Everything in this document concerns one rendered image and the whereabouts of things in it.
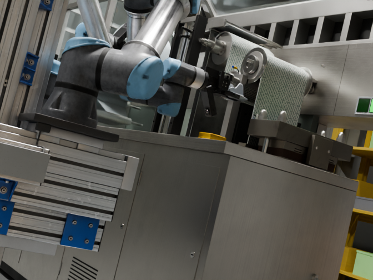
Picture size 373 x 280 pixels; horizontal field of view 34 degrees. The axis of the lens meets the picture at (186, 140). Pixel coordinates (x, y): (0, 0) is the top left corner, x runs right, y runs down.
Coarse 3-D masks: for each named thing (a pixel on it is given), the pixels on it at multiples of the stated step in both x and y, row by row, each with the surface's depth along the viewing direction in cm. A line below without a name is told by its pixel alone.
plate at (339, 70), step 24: (288, 48) 276; (312, 48) 263; (336, 48) 252; (360, 48) 241; (312, 72) 260; (336, 72) 248; (360, 72) 238; (192, 96) 330; (312, 96) 256; (336, 96) 245; (360, 96) 235; (336, 120) 253; (360, 120) 240
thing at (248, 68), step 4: (248, 56) 240; (252, 56) 238; (256, 60) 236; (244, 64) 241; (248, 64) 239; (252, 64) 237; (256, 64) 236; (244, 68) 240; (248, 68) 238; (252, 68) 236; (256, 68) 236; (248, 72) 238; (252, 72) 237
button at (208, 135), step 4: (200, 132) 211; (204, 132) 210; (200, 136) 211; (204, 136) 209; (208, 136) 207; (212, 136) 207; (216, 136) 208; (220, 136) 209; (220, 140) 209; (224, 140) 210
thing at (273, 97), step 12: (264, 84) 235; (276, 84) 239; (264, 96) 236; (276, 96) 239; (288, 96) 243; (300, 96) 246; (264, 108) 236; (276, 108) 240; (288, 108) 243; (300, 108) 247; (276, 120) 240; (288, 120) 244
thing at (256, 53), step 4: (252, 52) 241; (256, 52) 239; (260, 56) 237; (260, 60) 236; (260, 64) 235; (260, 68) 235; (244, 72) 242; (256, 72) 236; (248, 76) 240; (252, 76) 238; (308, 80) 249
